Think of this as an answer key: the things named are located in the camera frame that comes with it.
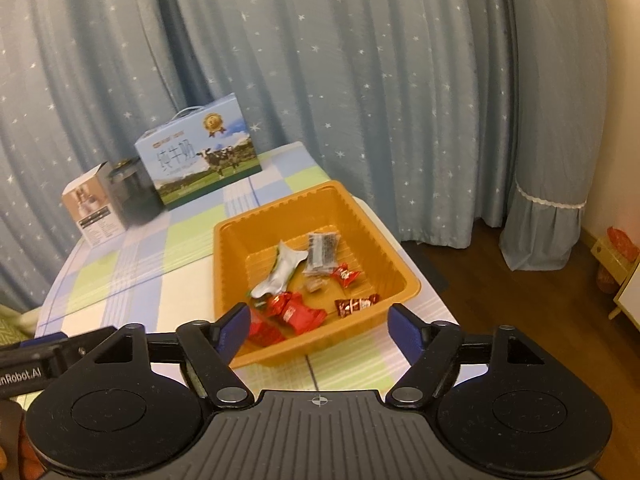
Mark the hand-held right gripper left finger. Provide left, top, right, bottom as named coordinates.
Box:
left=92, top=303, right=251, bottom=408

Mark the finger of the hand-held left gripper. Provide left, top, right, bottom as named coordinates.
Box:
left=22, top=327, right=115, bottom=358

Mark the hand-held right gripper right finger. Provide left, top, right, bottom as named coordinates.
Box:
left=387, top=303, right=546, bottom=407

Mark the red snack packet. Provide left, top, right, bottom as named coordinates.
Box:
left=246, top=307, right=287, bottom=347
left=281, top=302, right=328, bottom=337
left=265, top=291, right=303, bottom=317

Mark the dark red striped candy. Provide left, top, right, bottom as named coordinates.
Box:
left=333, top=293, right=382, bottom=319

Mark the small red twisted candy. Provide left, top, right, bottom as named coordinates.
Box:
left=329, top=264, right=364, bottom=289

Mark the white snack packet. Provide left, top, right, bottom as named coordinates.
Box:
left=249, top=240, right=309, bottom=300

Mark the grey clear snack packet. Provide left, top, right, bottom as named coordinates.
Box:
left=302, top=231, right=342, bottom=277

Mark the orange plastic tray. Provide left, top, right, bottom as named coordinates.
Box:
left=213, top=180, right=422, bottom=368

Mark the person's left hand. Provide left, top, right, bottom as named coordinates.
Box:
left=0, top=400, right=38, bottom=480

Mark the green patterned cushion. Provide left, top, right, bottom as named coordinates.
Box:
left=0, top=304, right=40, bottom=343

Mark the white product box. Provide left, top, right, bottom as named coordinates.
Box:
left=61, top=161, right=126, bottom=250

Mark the blue milk carton box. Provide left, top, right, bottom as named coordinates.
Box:
left=134, top=94, right=262, bottom=211

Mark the yellow wooden box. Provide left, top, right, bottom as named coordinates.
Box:
left=590, top=237, right=640, bottom=296

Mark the red plastic bag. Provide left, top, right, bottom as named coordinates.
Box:
left=606, top=226, right=640, bottom=262

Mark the blue star curtain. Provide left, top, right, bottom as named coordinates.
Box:
left=0, top=0, right=521, bottom=313

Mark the blue lace-trimmed cabinet cover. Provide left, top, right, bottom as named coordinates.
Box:
left=499, top=0, right=611, bottom=272

